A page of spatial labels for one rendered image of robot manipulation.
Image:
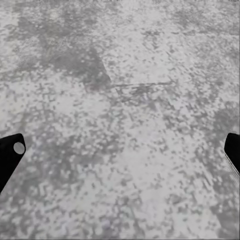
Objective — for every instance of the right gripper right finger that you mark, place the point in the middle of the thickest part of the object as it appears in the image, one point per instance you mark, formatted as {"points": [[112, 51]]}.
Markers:
{"points": [[232, 149]]}

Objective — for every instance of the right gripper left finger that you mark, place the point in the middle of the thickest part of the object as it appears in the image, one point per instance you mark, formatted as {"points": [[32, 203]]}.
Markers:
{"points": [[12, 150]]}

